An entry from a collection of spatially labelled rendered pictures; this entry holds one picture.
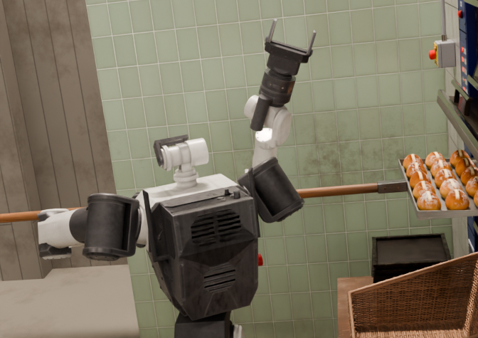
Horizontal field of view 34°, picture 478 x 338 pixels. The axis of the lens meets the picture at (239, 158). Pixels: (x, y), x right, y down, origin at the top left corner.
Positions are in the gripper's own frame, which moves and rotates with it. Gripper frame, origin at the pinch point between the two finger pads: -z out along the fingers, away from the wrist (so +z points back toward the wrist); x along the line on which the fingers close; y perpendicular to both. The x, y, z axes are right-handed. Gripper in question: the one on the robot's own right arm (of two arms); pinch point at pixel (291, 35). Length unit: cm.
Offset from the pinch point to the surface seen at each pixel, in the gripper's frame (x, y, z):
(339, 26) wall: -14, 148, 30
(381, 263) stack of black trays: -54, 54, 87
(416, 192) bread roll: -48, 12, 38
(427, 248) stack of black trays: -71, 69, 83
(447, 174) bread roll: -57, 24, 34
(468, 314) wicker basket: -85, 38, 87
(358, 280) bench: -53, 84, 114
